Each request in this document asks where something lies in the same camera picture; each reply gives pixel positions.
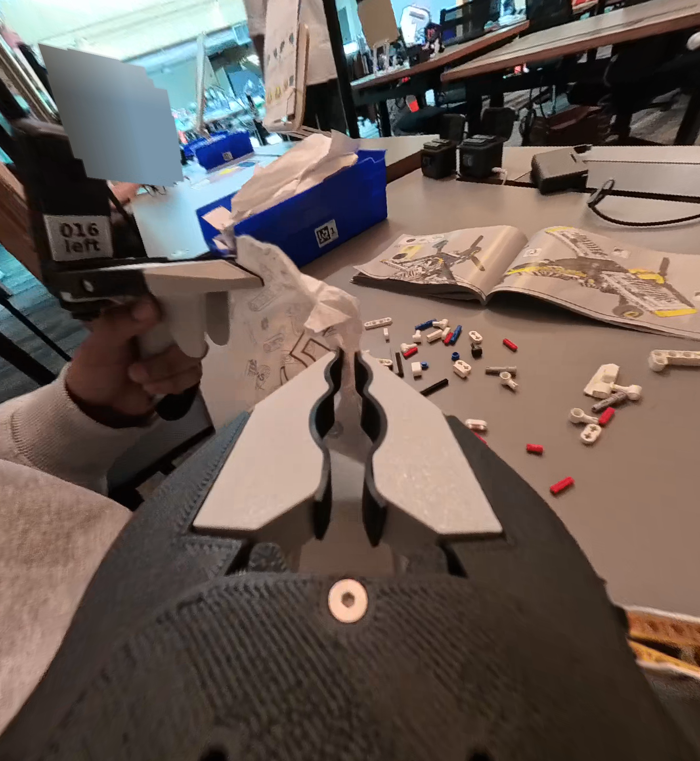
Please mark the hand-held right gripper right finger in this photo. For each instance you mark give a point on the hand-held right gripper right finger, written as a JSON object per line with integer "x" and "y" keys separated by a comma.
{"x": 427, "y": 475}

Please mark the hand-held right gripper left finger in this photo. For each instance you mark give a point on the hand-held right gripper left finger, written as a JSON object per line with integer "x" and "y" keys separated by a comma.
{"x": 267, "y": 469}

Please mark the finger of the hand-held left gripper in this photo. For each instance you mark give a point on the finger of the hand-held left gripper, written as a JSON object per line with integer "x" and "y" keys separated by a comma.
{"x": 207, "y": 276}

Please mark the printed white paper bag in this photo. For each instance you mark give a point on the printed white paper bag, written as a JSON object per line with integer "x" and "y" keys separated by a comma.
{"x": 278, "y": 297}

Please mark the paper blue bin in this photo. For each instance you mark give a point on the paper blue bin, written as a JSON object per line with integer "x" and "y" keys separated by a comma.
{"x": 326, "y": 202}

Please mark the lego airplane model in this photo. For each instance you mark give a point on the lego airplane model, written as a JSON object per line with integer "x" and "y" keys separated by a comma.
{"x": 671, "y": 642}

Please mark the scattered small lego pieces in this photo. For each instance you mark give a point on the scattered small lego pieces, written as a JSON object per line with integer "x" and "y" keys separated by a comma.
{"x": 562, "y": 486}

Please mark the white angled lego beam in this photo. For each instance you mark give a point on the white angled lego beam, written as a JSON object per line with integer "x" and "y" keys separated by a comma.
{"x": 658, "y": 364}

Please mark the lego instruction booklet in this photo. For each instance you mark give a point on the lego instruction booklet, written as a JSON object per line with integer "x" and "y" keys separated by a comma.
{"x": 594, "y": 279}

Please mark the blue plastic bin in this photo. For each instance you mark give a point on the blue plastic bin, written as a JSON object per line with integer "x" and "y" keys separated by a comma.
{"x": 219, "y": 151}

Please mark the tan framed display screen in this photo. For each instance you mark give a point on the tan framed display screen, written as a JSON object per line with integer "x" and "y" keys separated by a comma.
{"x": 281, "y": 59}

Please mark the black battery charger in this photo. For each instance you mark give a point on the black battery charger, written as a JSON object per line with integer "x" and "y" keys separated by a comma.
{"x": 439, "y": 160}
{"x": 481, "y": 157}

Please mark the wooden top desk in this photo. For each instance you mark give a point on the wooden top desk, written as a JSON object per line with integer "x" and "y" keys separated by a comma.
{"x": 445, "y": 53}
{"x": 564, "y": 41}

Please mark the power adapter brick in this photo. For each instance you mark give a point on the power adapter brick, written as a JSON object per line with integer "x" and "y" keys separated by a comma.
{"x": 558, "y": 169}

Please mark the white lego bracket piece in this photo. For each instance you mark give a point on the white lego bracket piece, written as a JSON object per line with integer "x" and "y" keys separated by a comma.
{"x": 599, "y": 383}

